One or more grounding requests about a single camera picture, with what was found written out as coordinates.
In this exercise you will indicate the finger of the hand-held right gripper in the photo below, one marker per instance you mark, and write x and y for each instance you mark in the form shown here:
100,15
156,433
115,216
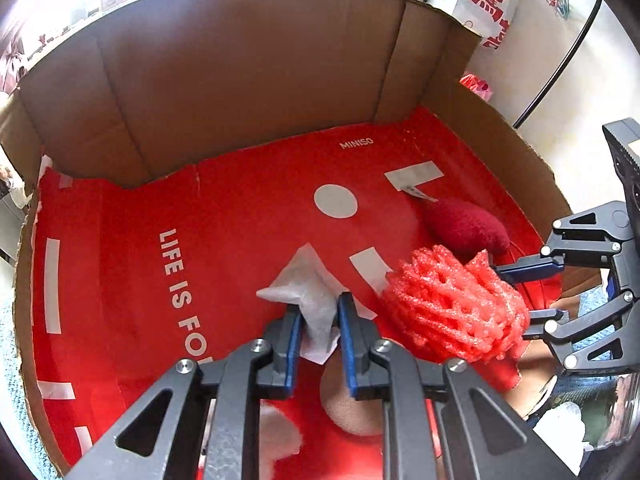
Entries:
580,330
525,270

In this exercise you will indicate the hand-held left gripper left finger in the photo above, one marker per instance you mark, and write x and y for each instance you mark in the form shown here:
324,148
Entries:
292,350

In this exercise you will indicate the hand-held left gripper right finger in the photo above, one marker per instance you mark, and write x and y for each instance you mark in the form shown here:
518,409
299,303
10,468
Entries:
347,350

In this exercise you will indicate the tan round puff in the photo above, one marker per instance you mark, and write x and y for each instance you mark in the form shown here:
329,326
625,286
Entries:
345,410

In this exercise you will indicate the red foam net ball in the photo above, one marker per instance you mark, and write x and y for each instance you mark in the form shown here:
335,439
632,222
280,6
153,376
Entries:
440,305

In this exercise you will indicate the brown cardboard box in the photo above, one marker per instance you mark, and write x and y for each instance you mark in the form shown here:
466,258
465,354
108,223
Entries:
225,85

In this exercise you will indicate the black clothes rack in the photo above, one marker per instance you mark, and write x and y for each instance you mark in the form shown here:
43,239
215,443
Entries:
560,70

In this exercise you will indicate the red paper bag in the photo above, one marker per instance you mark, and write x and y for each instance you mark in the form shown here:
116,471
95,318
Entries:
150,260

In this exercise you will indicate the pink bag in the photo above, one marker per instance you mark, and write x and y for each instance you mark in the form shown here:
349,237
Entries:
477,87

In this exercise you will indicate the white tote bag red print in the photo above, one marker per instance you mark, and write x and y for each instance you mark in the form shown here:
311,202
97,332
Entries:
480,5

